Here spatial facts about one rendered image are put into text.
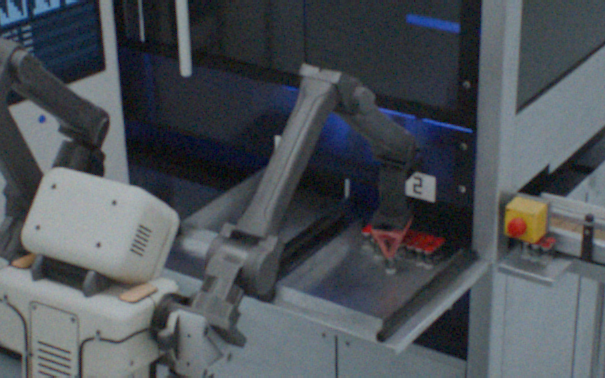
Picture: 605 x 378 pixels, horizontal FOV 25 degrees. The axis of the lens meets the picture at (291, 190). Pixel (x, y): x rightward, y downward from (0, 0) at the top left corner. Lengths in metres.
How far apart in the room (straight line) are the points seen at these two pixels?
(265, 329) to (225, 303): 1.28
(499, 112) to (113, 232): 0.98
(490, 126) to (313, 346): 0.84
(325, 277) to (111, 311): 0.85
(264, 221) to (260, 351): 1.29
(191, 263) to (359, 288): 0.39
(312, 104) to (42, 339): 0.60
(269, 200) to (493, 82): 0.71
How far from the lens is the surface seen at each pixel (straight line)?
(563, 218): 2.99
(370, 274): 2.89
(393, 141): 2.67
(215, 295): 2.16
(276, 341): 3.43
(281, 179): 2.25
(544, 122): 3.01
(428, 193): 2.96
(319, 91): 2.31
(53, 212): 2.22
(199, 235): 3.04
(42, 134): 3.17
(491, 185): 2.87
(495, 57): 2.76
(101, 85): 3.25
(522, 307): 3.18
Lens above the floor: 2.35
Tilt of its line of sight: 27 degrees down
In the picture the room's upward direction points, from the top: 2 degrees counter-clockwise
